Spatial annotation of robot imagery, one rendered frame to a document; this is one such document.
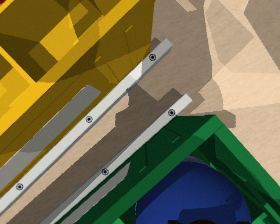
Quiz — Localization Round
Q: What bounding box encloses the yellow crate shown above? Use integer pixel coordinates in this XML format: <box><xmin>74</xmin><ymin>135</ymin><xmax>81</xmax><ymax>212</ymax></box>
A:
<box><xmin>0</xmin><ymin>0</ymin><xmax>156</xmax><ymax>199</ymax></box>

